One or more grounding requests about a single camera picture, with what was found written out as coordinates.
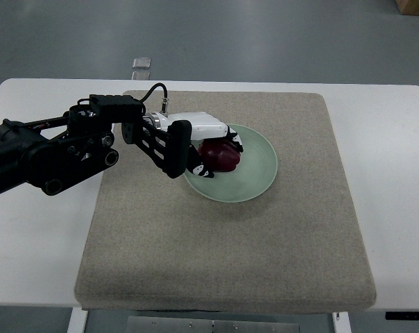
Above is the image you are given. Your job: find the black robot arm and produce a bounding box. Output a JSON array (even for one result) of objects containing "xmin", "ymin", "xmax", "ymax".
[{"xmin": 0, "ymin": 94, "xmax": 192, "ymax": 196}]

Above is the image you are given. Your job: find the light green plate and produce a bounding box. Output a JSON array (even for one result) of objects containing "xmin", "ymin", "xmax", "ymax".
[{"xmin": 185, "ymin": 124, "xmax": 278, "ymax": 203}]

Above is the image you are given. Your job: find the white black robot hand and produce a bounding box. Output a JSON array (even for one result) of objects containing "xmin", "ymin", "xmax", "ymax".
[{"xmin": 144, "ymin": 112, "xmax": 243, "ymax": 178}]

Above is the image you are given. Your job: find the black table control panel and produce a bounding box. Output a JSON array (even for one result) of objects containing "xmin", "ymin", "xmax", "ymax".
[{"xmin": 385, "ymin": 311, "xmax": 419, "ymax": 321}]

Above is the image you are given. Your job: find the lower metal floor plate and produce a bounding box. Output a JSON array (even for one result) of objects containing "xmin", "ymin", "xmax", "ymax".
[{"xmin": 131, "ymin": 71, "xmax": 151, "ymax": 80}]

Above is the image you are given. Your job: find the beige fabric mat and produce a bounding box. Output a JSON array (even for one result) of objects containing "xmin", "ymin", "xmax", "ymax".
[{"xmin": 74, "ymin": 91, "xmax": 377, "ymax": 314}]

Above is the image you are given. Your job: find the cardboard box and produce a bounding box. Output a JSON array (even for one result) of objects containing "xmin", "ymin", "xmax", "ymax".
[{"xmin": 395, "ymin": 0, "xmax": 419, "ymax": 16}]

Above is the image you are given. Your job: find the metal base plate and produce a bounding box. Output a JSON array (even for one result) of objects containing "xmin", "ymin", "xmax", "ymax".
[{"xmin": 126, "ymin": 316, "xmax": 300, "ymax": 333}]

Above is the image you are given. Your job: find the dark red apple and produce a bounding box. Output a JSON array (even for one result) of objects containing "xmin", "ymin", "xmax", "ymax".
[{"xmin": 198, "ymin": 139, "xmax": 241, "ymax": 172}]

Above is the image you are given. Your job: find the upper metal floor plate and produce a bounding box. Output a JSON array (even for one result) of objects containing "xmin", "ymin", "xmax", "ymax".
[{"xmin": 132, "ymin": 57, "xmax": 151, "ymax": 69}]

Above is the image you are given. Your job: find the white table leg frame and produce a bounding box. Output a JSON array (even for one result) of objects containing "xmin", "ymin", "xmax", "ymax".
[{"xmin": 67, "ymin": 307, "xmax": 88, "ymax": 333}]

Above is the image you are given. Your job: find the metal floor plate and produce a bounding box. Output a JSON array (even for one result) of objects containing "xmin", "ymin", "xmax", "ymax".
[
  {"xmin": 131, "ymin": 71, "xmax": 151, "ymax": 80},
  {"xmin": 132, "ymin": 57, "xmax": 151, "ymax": 69}
]

